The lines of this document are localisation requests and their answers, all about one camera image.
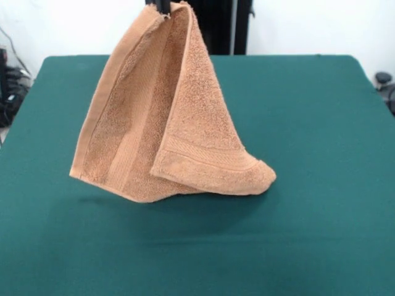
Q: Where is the tan terry towel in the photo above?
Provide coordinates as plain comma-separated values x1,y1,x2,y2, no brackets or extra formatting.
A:
69,0,277,204

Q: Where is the black bag pile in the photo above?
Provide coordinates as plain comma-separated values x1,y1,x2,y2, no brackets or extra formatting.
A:
0,66,33,128

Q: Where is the black case with red mark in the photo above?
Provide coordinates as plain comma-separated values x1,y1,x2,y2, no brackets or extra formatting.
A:
0,47,8,101

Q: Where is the dark green table cloth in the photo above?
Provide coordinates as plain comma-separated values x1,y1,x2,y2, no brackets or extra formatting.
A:
0,54,395,296

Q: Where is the black round chair part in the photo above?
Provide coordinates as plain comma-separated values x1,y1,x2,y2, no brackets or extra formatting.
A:
375,72,395,117

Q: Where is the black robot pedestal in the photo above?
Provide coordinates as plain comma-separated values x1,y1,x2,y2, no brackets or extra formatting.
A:
191,0,256,56

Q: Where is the thin grey wall cable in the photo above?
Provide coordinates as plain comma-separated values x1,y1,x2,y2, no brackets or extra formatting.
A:
0,26,31,76

